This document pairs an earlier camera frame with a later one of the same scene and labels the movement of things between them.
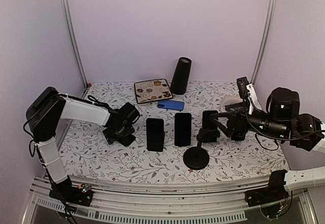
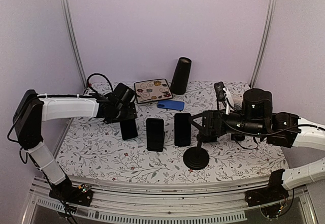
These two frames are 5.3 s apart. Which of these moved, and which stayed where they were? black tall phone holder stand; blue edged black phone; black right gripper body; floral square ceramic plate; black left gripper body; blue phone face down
Moved: blue edged black phone; black left gripper body; black right gripper body
Stayed: black tall phone holder stand; floral square ceramic plate; blue phone face down
